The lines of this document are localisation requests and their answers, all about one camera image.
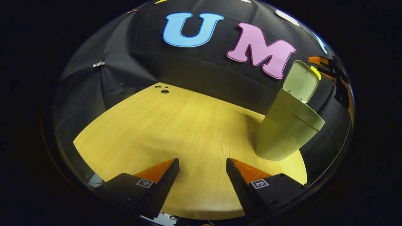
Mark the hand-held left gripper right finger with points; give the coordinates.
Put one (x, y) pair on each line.
(238, 185)

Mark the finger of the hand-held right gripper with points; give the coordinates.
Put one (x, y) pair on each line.
(317, 60)
(328, 72)

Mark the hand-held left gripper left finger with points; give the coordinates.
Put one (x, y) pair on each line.
(166, 185)

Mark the green desktop garbage bin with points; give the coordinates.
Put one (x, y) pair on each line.
(285, 131)

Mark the wooden desktop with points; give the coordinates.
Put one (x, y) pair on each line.
(176, 131)

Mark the black backdrop cloth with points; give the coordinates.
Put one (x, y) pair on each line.
(188, 62)

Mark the silver metal clip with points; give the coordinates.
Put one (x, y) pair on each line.
(98, 64)

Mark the copper metal clip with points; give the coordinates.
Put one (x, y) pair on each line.
(132, 11)

